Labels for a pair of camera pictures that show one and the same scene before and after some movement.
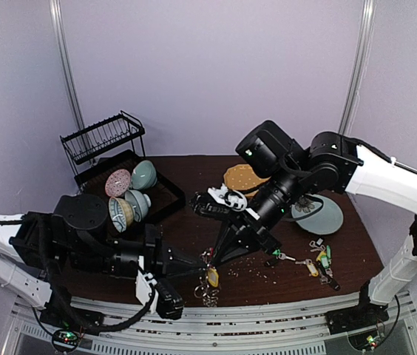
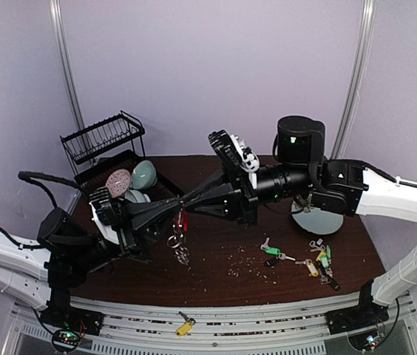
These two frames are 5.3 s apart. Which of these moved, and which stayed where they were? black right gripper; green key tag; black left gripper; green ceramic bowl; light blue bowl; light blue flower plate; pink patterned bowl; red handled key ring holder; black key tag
Moved: black right gripper; red handled key ring holder; black left gripper
Stayed: pink patterned bowl; light blue bowl; green ceramic bowl; black key tag; light blue flower plate; green key tag
